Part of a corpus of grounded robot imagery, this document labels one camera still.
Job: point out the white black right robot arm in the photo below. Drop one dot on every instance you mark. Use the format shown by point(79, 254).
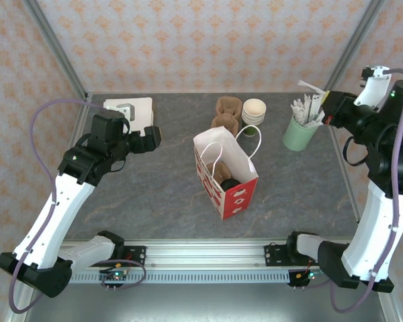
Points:
point(372, 234)

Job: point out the aluminium frame post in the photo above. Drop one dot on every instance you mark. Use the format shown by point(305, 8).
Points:
point(56, 47)
point(352, 47)

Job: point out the white paper straw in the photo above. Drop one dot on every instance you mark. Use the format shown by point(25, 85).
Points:
point(316, 105)
point(314, 122)
point(306, 107)
point(297, 114)
point(310, 88)

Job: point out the black plastic cup lid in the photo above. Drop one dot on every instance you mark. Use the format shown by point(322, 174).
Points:
point(230, 184)

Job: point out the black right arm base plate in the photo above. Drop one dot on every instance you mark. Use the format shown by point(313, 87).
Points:
point(275, 256)

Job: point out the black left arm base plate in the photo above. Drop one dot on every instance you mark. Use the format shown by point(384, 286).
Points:
point(136, 255)

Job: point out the white paper napkin stack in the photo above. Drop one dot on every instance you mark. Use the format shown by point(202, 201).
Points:
point(141, 110)

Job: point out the brown pulp cup carrier stack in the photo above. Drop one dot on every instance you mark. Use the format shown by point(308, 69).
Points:
point(226, 110)

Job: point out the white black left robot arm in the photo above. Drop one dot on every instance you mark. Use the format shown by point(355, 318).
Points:
point(53, 218)

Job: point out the aluminium mounting rail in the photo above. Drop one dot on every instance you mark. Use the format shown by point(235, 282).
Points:
point(205, 255)

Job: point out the red white paper bag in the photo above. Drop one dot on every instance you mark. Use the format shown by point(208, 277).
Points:
point(238, 201)

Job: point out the grey metal sheet panel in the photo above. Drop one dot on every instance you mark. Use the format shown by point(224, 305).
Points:
point(205, 305)

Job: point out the green paper cup stack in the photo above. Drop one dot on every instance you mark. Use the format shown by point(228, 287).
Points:
point(254, 109)

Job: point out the mint green straw holder cup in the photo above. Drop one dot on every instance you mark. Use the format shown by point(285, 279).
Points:
point(299, 135)

